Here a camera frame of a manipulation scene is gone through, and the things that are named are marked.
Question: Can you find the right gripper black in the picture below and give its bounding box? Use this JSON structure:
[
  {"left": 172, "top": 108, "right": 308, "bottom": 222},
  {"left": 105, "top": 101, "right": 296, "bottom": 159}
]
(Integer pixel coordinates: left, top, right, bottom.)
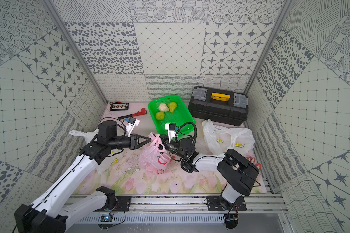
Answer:
[{"left": 150, "top": 134, "right": 187, "bottom": 160}]

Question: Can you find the pink plastic bag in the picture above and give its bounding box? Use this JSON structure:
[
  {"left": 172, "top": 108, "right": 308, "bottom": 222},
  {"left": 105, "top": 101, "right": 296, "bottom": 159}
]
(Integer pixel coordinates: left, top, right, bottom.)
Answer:
[{"left": 139, "top": 133, "right": 172, "bottom": 171}]

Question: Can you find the green pear top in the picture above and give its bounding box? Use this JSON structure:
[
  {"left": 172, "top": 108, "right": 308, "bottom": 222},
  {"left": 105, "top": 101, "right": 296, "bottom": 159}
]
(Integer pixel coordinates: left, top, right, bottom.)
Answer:
[{"left": 168, "top": 102, "right": 178, "bottom": 113}]

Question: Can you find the lemon print plastic bag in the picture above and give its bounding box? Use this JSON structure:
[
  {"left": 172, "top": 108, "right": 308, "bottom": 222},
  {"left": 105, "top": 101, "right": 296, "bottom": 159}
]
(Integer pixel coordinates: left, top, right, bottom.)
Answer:
[{"left": 68, "top": 129, "right": 120, "bottom": 175}]

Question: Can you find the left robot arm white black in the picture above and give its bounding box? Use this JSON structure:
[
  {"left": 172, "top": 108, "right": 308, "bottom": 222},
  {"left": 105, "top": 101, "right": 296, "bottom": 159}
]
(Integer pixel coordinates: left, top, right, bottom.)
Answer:
[{"left": 14, "top": 117, "right": 151, "bottom": 233}]

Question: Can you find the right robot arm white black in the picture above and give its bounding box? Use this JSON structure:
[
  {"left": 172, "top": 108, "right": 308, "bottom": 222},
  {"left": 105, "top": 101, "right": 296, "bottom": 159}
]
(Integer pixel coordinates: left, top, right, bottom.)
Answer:
[{"left": 160, "top": 135, "right": 260, "bottom": 209}]

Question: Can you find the red pipe wrench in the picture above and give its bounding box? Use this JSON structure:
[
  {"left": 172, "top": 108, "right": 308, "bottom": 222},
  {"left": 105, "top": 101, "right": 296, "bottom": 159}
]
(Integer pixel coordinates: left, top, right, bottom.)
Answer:
[{"left": 118, "top": 108, "right": 147, "bottom": 119}]

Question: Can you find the green plastic basket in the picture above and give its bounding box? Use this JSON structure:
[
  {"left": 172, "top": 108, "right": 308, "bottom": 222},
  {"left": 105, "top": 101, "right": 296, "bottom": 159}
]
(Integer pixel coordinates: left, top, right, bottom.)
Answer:
[{"left": 148, "top": 95, "right": 196, "bottom": 135}]

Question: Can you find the black screw bit case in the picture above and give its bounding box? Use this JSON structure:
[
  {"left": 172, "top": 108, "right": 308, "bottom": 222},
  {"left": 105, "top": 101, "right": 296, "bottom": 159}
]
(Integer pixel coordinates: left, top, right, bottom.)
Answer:
[{"left": 109, "top": 103, "right": 129, "bottom": 111}]

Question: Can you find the red white work glove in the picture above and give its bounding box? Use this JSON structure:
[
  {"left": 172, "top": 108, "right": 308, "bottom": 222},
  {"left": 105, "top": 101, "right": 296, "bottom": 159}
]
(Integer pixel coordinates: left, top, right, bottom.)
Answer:
[{"left": 246, "top": 156, "right": 261, "bottom": 170}]

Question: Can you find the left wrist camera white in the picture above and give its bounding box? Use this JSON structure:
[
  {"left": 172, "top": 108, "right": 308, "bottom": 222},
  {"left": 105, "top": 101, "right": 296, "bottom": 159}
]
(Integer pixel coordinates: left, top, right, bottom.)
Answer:
[{"left": 125, "top": 117, "right": 140, "bottom": 136}]

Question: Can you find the black toolbox yellow handle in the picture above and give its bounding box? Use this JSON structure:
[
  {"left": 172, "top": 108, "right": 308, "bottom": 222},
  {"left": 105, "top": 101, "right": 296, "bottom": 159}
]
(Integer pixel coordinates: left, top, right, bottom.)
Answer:
[{"left": 188, "top": 86, "right": 249, "bottom": 126}]

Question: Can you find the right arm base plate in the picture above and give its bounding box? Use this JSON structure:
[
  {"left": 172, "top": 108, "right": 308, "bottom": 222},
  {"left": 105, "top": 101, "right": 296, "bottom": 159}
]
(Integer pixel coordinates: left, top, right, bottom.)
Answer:
[{"left": 205, "top": 196, "right": 247, "bottom": 212}]

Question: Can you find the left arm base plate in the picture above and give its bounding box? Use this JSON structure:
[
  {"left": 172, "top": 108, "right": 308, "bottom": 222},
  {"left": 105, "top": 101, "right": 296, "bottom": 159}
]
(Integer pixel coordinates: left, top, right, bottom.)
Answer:
[{"left": 96, "top": 196, "right": 132, "bottom": 212}]

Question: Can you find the aluminium front rail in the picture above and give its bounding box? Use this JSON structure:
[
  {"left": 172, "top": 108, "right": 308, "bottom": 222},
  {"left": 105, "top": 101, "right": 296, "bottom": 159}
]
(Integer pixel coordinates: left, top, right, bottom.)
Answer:
[{"left": 48, "top": 193, "right": 289, "bottom": 215}]

